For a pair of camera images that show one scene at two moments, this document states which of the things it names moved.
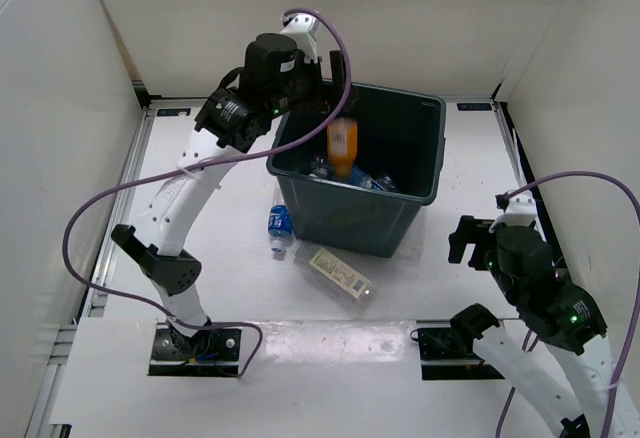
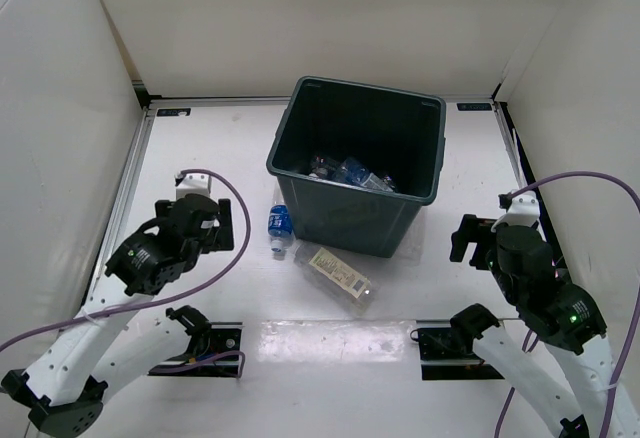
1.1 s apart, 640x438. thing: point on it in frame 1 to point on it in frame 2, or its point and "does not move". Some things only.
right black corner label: (474, 106) does not move
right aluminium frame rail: (512, 132) does not move
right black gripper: (470, 230) does not move
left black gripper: (325, 95) to (225, 226)
